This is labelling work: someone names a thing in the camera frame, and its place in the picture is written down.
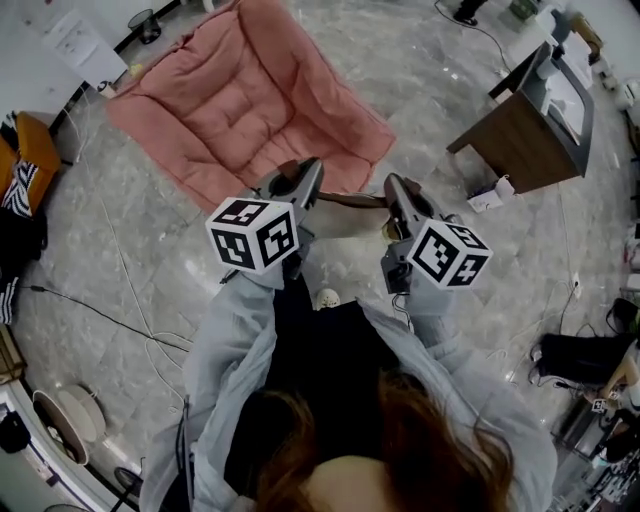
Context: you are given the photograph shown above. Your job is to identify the brown cardboard box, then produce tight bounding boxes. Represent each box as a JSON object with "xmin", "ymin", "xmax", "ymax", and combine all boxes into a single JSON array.
[{"xmin": 569, "ymin": 12, "xmax": 605, "ymax": 64}]

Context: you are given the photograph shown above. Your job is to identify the white cabinet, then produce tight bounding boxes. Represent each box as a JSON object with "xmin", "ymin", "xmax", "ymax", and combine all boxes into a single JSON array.
[{"xmin": 42, "ymin": 9, "xmax": 129, "ymax": 91}]

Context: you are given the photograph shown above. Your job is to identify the pink cushioned chair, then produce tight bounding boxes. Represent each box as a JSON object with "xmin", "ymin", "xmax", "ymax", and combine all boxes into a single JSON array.
[{"xmin": 104, "ymin": 0, "xmax": 399, "ymax": 216}]

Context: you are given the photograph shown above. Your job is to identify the long black cable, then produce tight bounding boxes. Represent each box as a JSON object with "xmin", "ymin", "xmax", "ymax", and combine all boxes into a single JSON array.
[{"xmin": 29, "ymin": 284, "xmax": 191, "ymax": 352}]

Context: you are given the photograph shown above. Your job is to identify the person's legs in black trousers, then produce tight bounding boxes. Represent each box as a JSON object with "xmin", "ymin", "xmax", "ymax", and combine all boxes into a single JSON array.
[{"xmin": 264, "ymin": 272, "xmax": 401, "ymax": 401}]

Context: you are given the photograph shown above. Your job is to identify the white paper bag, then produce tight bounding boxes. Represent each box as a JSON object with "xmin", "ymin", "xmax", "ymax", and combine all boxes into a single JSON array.
[{"xmin": 467, "ymin": 174, "xmax": 516, "ymax": 214}]

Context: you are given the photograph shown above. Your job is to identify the small black bag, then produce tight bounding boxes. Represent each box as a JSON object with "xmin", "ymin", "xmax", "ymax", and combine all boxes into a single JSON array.
[{"xmin": 0, "ymin": 409, "xmax": 32, "ymax": 454}]

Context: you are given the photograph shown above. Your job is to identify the person's left forearm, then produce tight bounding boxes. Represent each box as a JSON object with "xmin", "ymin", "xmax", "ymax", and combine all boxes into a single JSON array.
[{"xmin": 187, "ymin": 272, "xmax": 284, "ymax": 401}]

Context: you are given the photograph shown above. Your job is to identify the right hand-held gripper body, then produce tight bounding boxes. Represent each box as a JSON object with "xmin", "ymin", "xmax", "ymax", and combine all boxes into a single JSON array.
[{"xmin": 380, "ymin": 212, "xmax": 494, "ymax": 295}]

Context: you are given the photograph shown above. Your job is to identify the zebra print cushion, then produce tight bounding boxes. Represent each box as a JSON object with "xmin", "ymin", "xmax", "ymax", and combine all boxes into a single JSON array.
[{"xmin": 2, "ymin": 159, "xmax": 41, "ymax": 219}]

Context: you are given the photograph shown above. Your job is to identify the orange bench seat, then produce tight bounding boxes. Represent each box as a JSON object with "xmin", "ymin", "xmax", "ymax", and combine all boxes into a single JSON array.
[{"xmin": 0, "ymin": 112, "xmax": 62, "ymax": 211}]

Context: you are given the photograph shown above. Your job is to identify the black metal rack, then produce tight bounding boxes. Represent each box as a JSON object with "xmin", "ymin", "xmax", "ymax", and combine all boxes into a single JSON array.
[{"xmin": 549, "ymin": 394, "xmax": 640, "ymax": 501}]

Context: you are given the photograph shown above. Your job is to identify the white paper sheet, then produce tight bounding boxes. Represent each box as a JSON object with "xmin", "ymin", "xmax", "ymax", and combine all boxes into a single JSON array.
[{"xmin": 544, "ymin": 29, "xmax": 594, "ymax": 146}]

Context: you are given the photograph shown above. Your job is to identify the black and white striped cushion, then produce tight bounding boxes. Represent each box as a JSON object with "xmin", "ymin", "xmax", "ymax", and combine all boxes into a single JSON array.
[{"xmin": 0, "ymin": 277, "xmax": 21, "ymax": 326}]

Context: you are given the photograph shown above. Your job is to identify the dark wooden desk cabinet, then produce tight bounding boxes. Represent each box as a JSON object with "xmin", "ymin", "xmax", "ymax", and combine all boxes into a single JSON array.
[{"xmin": 446, "ymin": 42, "xmax": 596, "ymax": 194}]

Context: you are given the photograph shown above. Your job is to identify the black clothing pile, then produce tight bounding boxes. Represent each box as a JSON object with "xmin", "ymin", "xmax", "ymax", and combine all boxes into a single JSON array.
[{"xmin": 0, "ymin": 204, "xmax": 49, "ymax": 281}]

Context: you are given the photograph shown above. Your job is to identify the long white cable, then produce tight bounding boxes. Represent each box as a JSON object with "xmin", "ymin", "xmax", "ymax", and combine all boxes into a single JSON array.
[{"xmin": 99, "ymin": 199, "xmax": 187, "ymax": 416}]

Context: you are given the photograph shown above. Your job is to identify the person's white shoe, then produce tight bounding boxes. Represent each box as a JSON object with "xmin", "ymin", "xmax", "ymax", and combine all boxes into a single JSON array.
[{"xmin": 312, "ymin": 287, "xmax": 342, "ymax": 311}]

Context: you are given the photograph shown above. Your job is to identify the black waste bin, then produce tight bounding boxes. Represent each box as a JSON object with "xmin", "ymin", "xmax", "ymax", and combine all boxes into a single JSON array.
[{"xmin": 127, "ymin": 8, "xmax": 162, "ymax": 45}]

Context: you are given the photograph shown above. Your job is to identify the black floor fan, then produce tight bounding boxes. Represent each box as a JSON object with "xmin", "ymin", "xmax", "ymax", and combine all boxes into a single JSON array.
[{"xmin": 44, "ymin": 467, "xmax": 146, "ymax": 512}]

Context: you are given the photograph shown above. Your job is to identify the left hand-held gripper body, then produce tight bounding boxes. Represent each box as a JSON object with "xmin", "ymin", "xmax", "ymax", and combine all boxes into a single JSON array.
[{"xmin": 204, "ymin": 182, "xmax": 316, "ymax": 281}]

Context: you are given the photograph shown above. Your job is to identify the person's right forearm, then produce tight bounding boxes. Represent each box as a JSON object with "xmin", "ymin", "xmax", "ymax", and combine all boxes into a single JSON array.
[{"xmin": 359, "ymin": 284, "xmax": 481, "ymax": 401}]

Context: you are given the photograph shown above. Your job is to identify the beige canvas handbag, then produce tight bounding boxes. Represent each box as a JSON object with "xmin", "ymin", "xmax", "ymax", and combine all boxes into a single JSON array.
[{"xmin": 277, "ymin": 160, "xmax": 424, "ymax": 246}]

